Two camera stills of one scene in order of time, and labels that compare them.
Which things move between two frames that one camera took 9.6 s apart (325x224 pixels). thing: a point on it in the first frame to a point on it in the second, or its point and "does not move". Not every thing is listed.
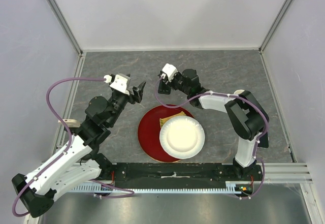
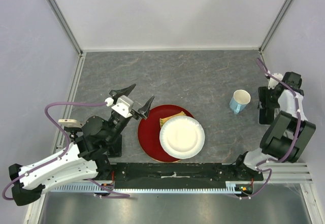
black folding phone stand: [163, 88] to [115, 149]
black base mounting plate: [140, 174] does not move
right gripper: [170, 83] to [273, 105]
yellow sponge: [162, 120] does not move
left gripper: [138, 91] to [144, 110]
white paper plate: [182, 137] does not move
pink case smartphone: [70, 123] does not move
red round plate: [149, 130] does not move
